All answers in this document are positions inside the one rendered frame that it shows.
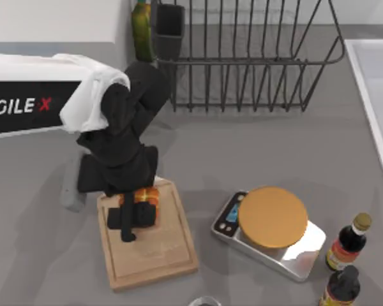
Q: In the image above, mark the orange block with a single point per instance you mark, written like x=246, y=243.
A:
x=147, y=196

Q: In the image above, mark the wooden cutting board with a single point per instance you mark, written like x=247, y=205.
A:
x=153, y=258

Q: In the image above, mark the silver kitchen scale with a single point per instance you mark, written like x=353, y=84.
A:
x=271, y=220

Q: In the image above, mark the green bottle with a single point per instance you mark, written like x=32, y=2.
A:
x=142, y=32

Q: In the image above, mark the dark grey utensil cup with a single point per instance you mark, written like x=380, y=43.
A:
x=169, y=28

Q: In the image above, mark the dark bottle with gold cap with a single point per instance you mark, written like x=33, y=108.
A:
x=349, y=242

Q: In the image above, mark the dark bottle with black cap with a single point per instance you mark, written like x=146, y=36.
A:
x=341, y=288

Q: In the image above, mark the white sink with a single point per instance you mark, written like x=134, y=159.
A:
x=376, y=95

